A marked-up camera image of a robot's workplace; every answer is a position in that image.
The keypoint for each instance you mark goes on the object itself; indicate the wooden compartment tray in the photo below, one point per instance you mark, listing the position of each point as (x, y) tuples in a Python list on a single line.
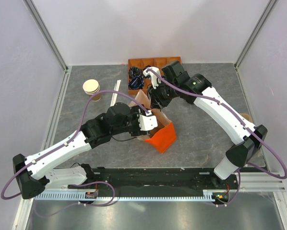
[(141, 63)]

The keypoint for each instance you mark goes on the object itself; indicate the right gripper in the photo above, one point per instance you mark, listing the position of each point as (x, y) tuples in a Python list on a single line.
[(156, 101)]

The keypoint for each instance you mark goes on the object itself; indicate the blue striped rolled tie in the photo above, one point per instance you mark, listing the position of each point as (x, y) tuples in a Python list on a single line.
[(136, 83)]

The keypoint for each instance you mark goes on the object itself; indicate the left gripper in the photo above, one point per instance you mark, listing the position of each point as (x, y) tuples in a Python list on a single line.
[(137, 132)]

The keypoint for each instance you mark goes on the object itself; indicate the white cable duct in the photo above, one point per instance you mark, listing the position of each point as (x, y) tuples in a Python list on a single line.
[(86, 196)]

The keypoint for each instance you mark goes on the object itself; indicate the white wrapped straw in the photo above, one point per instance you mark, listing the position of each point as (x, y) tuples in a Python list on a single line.
[(114, 95)]

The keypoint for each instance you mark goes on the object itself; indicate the dark patterned rolled tie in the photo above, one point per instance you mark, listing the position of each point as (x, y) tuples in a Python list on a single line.
[(134, 71)]

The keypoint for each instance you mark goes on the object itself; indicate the stack of paper cups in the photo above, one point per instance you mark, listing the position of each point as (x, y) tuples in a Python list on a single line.
[(91, 87)]

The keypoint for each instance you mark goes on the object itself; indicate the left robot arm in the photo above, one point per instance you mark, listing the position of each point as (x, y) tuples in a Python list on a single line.
[(38, 172)]

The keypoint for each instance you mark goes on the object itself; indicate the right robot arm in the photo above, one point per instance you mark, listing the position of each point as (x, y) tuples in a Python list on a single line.
[(173, 81)]

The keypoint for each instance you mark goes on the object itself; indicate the orange paper bag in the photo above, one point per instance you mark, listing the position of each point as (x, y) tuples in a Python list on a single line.
[(163, 136)]

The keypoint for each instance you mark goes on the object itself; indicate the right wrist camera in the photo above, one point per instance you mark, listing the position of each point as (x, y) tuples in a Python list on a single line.
[(153, 73)]

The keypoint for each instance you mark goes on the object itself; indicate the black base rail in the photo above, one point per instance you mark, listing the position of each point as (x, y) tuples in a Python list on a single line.
[(156, 182)]

